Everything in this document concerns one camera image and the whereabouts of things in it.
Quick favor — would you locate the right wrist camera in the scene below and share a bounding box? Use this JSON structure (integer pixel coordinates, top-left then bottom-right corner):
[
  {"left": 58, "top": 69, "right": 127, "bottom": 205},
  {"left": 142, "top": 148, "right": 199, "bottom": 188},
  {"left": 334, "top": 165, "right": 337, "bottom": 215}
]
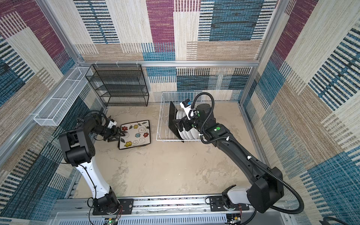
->
[{"left": 180, "top": 99, "right": 196, "bottom": 120}]

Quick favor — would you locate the black wire shelf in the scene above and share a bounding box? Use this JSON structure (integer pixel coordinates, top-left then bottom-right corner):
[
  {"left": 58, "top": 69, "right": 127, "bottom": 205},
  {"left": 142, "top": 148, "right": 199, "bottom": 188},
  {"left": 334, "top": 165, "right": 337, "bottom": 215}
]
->
[{"left": 85, "top": 64, "right": 149, "bottom": 107}]

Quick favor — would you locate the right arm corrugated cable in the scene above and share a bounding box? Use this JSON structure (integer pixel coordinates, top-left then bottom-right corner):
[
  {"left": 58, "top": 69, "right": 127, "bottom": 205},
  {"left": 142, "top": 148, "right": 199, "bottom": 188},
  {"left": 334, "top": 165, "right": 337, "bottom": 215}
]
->
[{"left": 191, "top": 92, "right": 305, "bottom": 214}]

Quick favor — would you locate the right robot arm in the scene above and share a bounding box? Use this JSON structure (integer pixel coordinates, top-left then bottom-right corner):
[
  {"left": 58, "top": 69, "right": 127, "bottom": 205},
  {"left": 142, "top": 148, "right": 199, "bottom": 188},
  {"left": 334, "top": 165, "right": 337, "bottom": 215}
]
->
[{"left": 169, "top": 104, "right": 284, "bottom": 213}]

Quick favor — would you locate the floral square plate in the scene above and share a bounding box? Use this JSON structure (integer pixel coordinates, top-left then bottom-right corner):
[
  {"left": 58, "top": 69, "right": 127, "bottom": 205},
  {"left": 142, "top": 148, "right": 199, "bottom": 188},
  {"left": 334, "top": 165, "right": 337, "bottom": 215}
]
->
[
  {"left": 168, "top": 101, "right": 185, "bottom": 143},
  {"left": 120, "top": 120, "right": 151, "bottom": 150}
]

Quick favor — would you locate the white mesh wall basket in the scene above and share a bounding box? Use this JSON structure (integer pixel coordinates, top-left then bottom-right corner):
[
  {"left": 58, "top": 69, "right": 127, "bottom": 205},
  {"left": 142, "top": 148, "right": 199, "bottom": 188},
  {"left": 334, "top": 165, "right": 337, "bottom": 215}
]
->
[{"left": 34, "top": 67, "right": 89, "bottom": 127}]

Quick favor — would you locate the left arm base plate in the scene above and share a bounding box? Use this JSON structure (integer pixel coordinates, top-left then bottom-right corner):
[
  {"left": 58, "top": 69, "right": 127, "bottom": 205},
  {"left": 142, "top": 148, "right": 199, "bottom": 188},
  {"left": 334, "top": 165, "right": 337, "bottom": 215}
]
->
[{"left": 91, "top": 199, "right": 134, "bottom": 216}]

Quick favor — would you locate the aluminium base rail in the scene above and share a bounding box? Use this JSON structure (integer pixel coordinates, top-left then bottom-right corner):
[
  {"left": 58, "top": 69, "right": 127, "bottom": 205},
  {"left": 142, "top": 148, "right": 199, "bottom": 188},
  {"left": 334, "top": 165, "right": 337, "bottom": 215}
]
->
[{"left": 47, "top": 194, "right": 295, "bottom": 225}]

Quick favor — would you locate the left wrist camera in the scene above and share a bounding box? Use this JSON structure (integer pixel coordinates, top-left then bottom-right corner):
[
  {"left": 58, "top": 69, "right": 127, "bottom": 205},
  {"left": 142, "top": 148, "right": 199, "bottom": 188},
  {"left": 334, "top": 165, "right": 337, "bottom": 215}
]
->
[{"left": 107, "top": 119, "right": 117, "bottom": 128}]

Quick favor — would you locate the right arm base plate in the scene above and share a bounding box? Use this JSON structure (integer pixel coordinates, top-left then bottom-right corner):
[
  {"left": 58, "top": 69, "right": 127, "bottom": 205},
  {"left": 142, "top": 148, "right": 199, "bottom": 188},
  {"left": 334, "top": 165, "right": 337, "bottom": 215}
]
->
[{"left": 205, "top": 196, "right": 250, "bottom": 212}]

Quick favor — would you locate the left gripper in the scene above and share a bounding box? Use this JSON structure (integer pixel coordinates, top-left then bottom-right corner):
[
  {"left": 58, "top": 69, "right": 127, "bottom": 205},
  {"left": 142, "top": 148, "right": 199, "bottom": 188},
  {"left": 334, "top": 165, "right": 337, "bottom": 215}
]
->
[{"left": 92, "top": 126, "right": 124, "bottom": 142}]

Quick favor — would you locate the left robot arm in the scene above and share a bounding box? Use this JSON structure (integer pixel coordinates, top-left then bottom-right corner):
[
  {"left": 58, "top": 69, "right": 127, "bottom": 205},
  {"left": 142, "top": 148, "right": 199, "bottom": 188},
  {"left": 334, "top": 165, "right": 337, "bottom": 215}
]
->
[{"left": 58, "top": 110, "right": 125, "bottom": 215}]

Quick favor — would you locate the white round plate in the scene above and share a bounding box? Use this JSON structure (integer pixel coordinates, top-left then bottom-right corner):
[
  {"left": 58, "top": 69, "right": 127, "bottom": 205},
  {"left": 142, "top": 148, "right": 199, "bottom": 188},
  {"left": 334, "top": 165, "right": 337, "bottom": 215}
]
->
[
  {"left": 190, "top": 128, "right": 199, "bottom": 139},
  {"left": 181, "top": 111, "right": 191, "bottom": 140},
  {"left": 176, "top": 111, "right": 186, "bottom": 140},
  {"left": 187, "top": 131, "right": 194, "bottom": 140}
]

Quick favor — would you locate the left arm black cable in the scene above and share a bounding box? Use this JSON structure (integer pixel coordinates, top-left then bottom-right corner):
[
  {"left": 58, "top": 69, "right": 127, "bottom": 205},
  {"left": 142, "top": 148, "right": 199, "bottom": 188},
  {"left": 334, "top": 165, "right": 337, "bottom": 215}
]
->
[{"left": 47, "top": 109, "right": 113, "bottom": 197}]

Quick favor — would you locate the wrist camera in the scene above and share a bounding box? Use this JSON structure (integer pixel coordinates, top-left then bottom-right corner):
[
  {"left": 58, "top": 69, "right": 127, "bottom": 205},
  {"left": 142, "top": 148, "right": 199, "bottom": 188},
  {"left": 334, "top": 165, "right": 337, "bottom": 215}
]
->
[
  {"left": 180, "top": 99, "right": 196, "bottom": 120},
  {"left": 107, "top": 119, "right": 117, "bottom": 128}
]

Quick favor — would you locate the white wire dish rack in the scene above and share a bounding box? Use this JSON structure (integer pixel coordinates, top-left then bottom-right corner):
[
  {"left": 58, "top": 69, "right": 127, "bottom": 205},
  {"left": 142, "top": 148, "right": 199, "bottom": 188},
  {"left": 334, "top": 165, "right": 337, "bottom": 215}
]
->
[{"left": 156, "top": 91, "right": 215, "bottom": 142}]

